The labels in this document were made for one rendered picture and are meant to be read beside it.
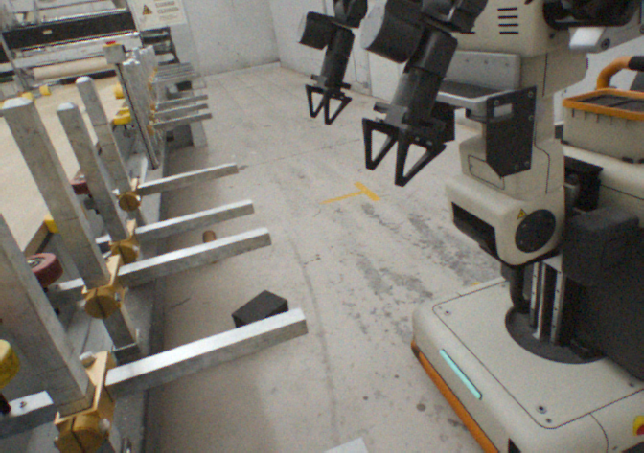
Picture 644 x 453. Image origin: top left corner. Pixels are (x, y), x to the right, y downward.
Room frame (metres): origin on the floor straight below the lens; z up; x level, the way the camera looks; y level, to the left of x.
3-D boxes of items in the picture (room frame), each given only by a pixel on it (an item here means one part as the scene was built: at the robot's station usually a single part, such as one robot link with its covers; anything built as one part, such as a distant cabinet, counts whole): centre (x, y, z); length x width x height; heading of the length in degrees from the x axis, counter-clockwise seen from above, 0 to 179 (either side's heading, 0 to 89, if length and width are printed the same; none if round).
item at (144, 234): (0.96, 0.38, 0.80); 0.43 x 0.03 x 0.04; 103
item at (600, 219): (0.84, -0.49, 0.68); 0.28 x 0.27 x 0.25; 13
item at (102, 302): (0.68, 0.41, 0.83); 0.14 x 0.06 x 0.05; 13
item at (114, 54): (1.86, 0.69, 1.18); 0.07 x 0.07 x 0.08; 13
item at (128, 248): (0.92, 0.47, 0.80); 0.14 x 0.06 x 0.05; 13
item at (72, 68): (4.77, 1.95, 1.05); 1.43 x 0.12 x 0.12; 103
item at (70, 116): (0.90, 0.46, 0.90); 0.04 x 0.04 x 0.48; 13
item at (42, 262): (0.67, 0.51, 0.85); 0.08 x 0.08 x 0.11
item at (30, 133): (0.66, 0.40, 0.94); 0.04 x 0.04 x 0.48; 13
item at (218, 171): (1.20, 0.44, 0.83); 0.43 x 0.03 x 0.04; 103
